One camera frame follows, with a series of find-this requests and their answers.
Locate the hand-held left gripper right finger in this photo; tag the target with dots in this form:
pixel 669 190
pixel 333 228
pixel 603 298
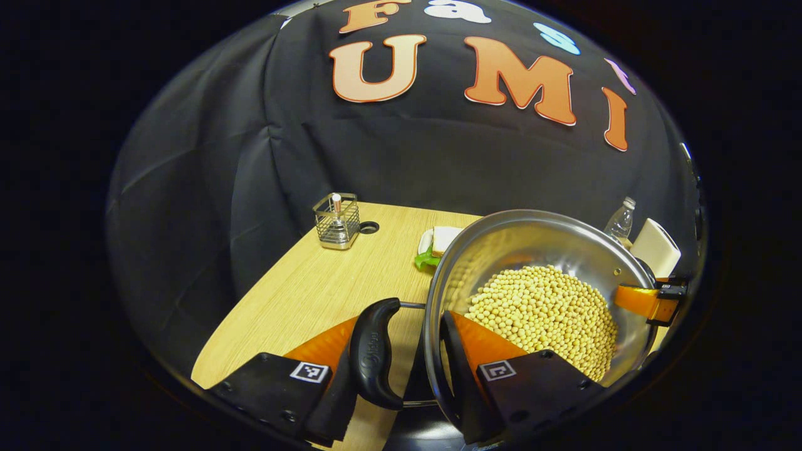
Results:
pixel 463 388

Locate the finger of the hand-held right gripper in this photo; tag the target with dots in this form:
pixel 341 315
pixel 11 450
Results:
pixel 636 300

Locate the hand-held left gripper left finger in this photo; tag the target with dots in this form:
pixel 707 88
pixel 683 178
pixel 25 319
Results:
pixel 335 413

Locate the black induction cooktop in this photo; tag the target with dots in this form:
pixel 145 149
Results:
pixel 416 432

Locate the white toaster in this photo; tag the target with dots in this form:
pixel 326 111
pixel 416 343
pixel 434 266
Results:
pixel 656 249

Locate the clear plastic water bottle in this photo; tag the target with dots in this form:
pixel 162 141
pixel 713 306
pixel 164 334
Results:
pixel 621 222

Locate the pile of soybeans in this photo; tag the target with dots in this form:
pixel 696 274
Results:
pixel 545 307

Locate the toy sandwich with lettuce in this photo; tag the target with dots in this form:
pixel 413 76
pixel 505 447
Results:
pixel 446 238

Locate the small shaker with pink cap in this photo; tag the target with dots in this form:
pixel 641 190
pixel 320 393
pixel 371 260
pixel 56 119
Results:
pixel 337 203

